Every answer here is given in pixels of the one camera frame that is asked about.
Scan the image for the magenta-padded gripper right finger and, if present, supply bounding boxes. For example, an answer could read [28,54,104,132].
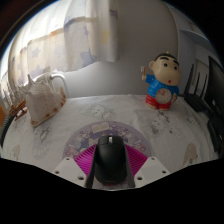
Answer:
[123,145,172,189]

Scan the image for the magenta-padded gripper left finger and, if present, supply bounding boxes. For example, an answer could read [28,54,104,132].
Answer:
[52,145,99,189]

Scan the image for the black computer mouse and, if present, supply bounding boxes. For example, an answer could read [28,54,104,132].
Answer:
[93,134,129,185]

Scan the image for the white printed tablecloth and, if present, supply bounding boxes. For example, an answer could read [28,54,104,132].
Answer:
[0,94,221,168]

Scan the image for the large white conch shell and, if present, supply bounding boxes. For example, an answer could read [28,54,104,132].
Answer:
[21,73,68,128]

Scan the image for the cartoon boy figurine with clock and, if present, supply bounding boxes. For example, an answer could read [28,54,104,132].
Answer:
[141,51,183,111]

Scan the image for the black computer monitor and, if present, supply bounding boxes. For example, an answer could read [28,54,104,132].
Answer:
[203,55,224,118]

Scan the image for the white star-print curtain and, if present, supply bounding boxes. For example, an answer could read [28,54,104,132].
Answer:
[0,0,120,101]

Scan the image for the white shelf unit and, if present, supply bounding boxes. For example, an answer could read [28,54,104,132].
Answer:
[179,19,224,68]

